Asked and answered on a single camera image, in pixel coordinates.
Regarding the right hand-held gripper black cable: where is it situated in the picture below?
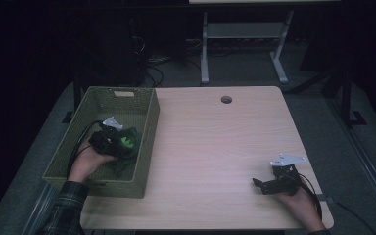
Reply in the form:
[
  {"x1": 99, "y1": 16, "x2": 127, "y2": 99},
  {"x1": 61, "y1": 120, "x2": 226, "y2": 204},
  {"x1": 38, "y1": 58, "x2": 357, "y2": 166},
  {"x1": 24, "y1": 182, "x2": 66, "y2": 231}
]
[{"x1": 298, "y1": 174, "x2": 376, "y2": 235}]

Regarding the hand-held gripper black cable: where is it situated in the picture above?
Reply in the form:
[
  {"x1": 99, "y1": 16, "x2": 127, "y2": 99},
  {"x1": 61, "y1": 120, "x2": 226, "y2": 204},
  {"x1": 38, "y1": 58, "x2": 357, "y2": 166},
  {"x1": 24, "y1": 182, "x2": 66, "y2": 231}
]
[
  {"x1": 66, "y1": 119, "x2": 105, "y2": 179},
  {"x1": 298, "y1": 174, "x2": 376, "y2": 235}
]

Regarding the green plush dinosaur costume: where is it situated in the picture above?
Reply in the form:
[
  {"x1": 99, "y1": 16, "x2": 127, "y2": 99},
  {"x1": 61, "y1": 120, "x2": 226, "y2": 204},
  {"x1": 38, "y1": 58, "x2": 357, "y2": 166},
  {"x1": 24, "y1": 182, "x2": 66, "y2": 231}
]
[{"x1": 106, "y1": 126, "x2": 141, "y2": 179}]

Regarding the left hand-held gripper black cable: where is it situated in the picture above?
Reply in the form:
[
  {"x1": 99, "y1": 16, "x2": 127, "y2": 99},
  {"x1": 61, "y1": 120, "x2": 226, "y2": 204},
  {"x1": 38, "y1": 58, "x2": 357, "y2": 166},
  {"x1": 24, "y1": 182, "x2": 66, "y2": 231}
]
[{"x1": 66, "y1": 119, "x2": 105, "y2": 179}]

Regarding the tangle of floor cables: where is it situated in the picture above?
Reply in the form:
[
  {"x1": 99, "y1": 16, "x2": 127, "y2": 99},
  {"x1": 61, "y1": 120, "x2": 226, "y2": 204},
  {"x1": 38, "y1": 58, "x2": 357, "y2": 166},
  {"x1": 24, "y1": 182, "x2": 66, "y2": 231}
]
[{"x1": 131, "y1": 35, "x2": 204, "y2": 87}]

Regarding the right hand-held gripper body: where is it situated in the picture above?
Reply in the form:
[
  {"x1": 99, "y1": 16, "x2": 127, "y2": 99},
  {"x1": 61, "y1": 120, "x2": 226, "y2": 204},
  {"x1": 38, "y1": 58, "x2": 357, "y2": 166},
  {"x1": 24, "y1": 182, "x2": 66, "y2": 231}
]
[{"x1": 269, "y1": 153, "x2": 307, "y2": 198}]

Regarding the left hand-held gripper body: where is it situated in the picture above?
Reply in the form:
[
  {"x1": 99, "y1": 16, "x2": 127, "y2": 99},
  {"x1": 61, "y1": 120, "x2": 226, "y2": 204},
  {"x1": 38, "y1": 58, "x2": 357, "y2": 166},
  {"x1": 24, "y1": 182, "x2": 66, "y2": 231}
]
[{"x1": 88, "y1": 116, "x2": 125, "y2": 157}]

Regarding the green woven basket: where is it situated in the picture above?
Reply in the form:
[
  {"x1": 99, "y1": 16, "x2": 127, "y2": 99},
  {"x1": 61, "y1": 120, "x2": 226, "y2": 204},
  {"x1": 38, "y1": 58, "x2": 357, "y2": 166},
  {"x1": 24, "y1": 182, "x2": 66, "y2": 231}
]
[{"x1": 42, "y1": 85, "x2": 161, "y2": 200}]

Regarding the white metal frame table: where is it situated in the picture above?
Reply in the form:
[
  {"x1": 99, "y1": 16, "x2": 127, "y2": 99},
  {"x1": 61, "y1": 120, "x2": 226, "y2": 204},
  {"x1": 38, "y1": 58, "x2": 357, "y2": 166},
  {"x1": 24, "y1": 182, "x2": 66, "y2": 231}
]
[{"x1": 188, "y1": 0, "x2": 341, "y2": 85}]

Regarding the person's right hand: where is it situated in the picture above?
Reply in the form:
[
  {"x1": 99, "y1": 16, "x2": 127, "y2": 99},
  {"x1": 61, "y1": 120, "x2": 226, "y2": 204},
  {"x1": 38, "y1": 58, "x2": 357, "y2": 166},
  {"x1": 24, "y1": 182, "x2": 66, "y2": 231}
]
[{"x1": 278, "y1": 185, "x2": 326, "y2": 231}]

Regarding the black stand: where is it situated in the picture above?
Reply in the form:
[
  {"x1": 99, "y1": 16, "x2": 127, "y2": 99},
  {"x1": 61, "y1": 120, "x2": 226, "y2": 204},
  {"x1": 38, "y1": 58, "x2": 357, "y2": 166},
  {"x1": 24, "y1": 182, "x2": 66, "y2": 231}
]
[
  {"x1": 287, "y1": 62, "x2": 368, "y2": 127},
  {"x1": 62, "y1": 72, "x2": 84, "y2": 124}
]

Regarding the person's left hand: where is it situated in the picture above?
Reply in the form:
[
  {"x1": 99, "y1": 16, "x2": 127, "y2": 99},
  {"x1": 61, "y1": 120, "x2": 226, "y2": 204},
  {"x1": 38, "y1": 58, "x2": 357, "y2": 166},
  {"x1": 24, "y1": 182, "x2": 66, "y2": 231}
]
[{"x1": 68, "y1": 140, "x2": 118, "y2": 184}]

